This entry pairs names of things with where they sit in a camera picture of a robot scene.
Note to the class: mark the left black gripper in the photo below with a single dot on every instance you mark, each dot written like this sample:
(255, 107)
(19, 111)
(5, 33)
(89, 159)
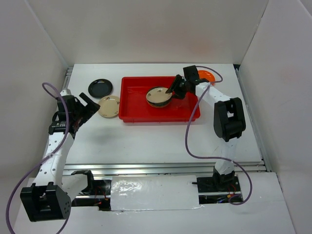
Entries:
(91, 108)

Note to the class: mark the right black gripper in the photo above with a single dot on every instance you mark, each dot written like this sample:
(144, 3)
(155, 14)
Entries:
(174, 87)

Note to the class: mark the black plate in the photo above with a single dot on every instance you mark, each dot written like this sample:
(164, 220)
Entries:
(100, 88)

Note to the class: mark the cream floral plate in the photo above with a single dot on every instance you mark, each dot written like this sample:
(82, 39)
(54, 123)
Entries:
(109, 106)
(158, 96)

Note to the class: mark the orange plate back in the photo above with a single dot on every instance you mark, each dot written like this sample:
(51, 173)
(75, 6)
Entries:
(206, 75)

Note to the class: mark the blue patterned plate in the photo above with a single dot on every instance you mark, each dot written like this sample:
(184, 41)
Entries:
(158, 106)

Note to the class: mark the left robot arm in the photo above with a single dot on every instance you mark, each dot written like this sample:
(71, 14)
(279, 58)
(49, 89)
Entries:
(50, 195)

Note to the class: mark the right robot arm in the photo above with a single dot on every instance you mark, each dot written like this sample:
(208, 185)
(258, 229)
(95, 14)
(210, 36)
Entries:
(228, 120)

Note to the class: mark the red plastic bin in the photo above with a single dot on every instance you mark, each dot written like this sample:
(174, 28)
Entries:
(134, 108)

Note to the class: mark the white taped cover panel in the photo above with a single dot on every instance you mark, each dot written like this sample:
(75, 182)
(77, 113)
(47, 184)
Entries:
(144, 193)

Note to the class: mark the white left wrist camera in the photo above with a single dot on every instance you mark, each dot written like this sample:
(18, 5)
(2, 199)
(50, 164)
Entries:
(65, 92)

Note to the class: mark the aluminium rail frame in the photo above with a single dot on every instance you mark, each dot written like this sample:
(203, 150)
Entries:
(111, 147)

